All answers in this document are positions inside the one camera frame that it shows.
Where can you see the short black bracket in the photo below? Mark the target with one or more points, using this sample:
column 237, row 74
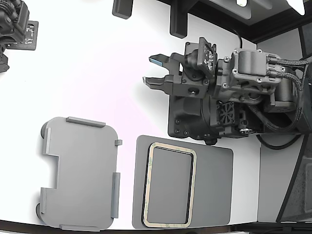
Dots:
column 123, row 8

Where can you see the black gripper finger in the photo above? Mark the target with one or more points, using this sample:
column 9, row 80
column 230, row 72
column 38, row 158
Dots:
column 156, row 83
column 159, row 60

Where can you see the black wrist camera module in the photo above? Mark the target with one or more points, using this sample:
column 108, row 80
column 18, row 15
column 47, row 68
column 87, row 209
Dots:
column 207, row 56

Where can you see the black metal strut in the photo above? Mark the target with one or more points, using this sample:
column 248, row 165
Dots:
column 292, row 178

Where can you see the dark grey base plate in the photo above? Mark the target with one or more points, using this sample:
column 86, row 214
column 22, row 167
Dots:
column 212, row 190

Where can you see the long black bracket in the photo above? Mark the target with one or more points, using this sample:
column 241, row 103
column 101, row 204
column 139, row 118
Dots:
column 179, row 22

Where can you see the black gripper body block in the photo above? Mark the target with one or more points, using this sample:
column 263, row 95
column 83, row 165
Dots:
column 192, row 85

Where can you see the light grey holder plate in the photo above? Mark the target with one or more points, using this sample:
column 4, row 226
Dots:
column 83, row 170

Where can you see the beige rectangular frame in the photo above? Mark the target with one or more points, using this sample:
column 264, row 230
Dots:
column 165, row 224

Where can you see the black circuit board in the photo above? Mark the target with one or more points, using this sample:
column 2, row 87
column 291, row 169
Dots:
column 33, row 36

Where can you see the black six-joint robot arm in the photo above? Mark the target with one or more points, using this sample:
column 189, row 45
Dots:
column 251, row 63

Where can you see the black metal frame structure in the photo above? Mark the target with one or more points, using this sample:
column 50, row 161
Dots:
column 268, row 22

